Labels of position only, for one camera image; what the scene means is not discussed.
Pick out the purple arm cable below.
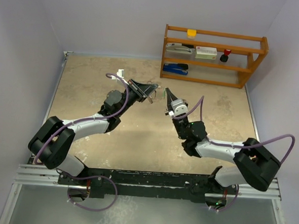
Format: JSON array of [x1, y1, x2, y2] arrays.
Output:
[[166, 94, 298, 218], [30, 69, 131, 213]]

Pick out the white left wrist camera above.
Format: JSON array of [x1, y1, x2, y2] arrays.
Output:
[[117, 69, 125, 78]]

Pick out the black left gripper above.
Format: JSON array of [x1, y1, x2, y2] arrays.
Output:
[[116, 79, 158, 119]]

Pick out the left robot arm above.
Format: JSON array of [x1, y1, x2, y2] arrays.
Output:
[[28, 80, 158, 185]]

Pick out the silver keyring with clips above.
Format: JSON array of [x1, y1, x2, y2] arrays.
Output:
[[147, 85, 162, 104]]

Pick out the blue stapler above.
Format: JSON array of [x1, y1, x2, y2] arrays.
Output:
[[162, 63, 189, 76]]

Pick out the white green staples box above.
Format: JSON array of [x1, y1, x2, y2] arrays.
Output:
[[195, 47, 217, 60]]

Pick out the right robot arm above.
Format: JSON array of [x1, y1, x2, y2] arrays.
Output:
[[165, 88, 281, 193]]

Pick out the yellow small box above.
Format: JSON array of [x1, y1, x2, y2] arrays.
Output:
[[186, 29, 197, 39]]

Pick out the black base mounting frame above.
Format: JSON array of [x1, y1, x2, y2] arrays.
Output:
[[58, 168, 237, 203]]

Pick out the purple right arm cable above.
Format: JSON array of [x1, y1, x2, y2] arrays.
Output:
[[166, 94, 298, 218]]

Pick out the grey stapler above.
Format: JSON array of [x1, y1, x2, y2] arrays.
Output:
[[165, 43, 195, 56]]

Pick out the wooden shelf rack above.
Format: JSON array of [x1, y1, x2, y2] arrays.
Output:
[[160, 25, 269, 89]]

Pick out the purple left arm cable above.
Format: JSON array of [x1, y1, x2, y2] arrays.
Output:
[[30, 69, 131, 213]]

